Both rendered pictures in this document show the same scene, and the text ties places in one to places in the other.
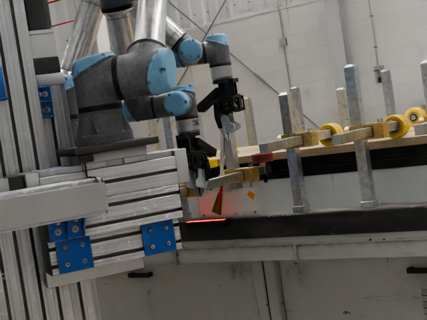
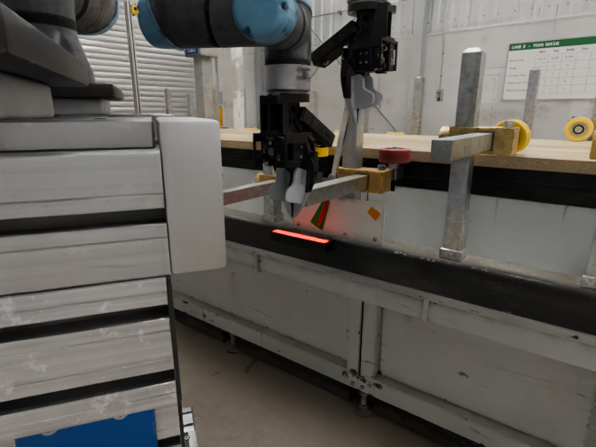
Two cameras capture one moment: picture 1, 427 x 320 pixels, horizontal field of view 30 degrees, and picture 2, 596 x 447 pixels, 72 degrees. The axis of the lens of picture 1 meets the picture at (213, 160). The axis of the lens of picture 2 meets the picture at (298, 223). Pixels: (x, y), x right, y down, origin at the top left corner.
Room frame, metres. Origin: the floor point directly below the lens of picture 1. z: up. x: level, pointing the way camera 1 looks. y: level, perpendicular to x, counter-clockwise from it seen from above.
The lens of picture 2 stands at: (1.88, 0.01, 1.00)
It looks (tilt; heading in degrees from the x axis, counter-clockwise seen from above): 15 degrees down; 3
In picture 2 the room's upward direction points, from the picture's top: straight up
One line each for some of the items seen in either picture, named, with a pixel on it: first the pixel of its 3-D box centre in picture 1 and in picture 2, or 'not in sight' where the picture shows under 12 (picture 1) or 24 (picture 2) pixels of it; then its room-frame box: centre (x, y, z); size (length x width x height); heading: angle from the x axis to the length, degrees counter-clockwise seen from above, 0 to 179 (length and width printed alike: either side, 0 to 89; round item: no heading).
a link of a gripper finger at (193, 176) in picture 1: (192, 183); (280, 192); (2.59, 0.08, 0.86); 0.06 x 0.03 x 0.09; 146
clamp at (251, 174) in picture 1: (239, 174); (360, 178); (2.84, -0.09, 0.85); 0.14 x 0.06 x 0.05; 56
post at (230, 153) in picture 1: (231, 159); (352, 152); (2.85, -0.07, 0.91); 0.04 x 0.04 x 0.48; 56
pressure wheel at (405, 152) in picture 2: (264, 167); (393, 168); (2.96, -0.18, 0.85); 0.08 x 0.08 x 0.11
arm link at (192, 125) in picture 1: (189, 126); (289, 81); (2.59, 0.06, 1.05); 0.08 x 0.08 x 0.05
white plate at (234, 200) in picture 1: (227, 203); (334, 216); (2.85, -0.03, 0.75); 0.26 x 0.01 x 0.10; 56
